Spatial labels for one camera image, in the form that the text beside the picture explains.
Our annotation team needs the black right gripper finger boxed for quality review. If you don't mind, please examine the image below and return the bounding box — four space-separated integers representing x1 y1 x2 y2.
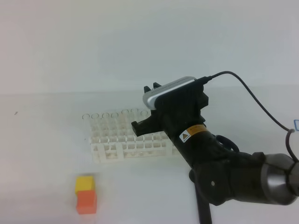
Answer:
153 82 161 89
143 86 151 93

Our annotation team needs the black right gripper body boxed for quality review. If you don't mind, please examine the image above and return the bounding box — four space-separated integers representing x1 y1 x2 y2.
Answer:
132 84 208 149

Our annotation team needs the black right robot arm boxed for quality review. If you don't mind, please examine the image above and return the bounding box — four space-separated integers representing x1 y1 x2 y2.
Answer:
132 83 299 205

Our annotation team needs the white plastic test tube rack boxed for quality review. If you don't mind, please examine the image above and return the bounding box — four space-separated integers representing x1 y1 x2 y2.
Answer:
83 108 180 163

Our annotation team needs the clear test tube far left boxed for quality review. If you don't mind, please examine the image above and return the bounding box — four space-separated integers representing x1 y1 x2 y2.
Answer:
82 113 91 120

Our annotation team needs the yellow cube block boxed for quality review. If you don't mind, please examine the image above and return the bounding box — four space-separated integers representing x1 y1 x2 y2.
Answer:
75 175 95 194

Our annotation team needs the orange cube block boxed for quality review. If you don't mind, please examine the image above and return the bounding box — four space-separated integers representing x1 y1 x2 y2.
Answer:
76 190 97 215

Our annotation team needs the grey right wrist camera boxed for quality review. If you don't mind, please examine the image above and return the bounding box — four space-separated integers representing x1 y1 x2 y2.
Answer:
142 76 196 110

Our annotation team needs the black camera stand pole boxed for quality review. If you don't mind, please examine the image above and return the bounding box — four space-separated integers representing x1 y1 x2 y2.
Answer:
189 170 212 224

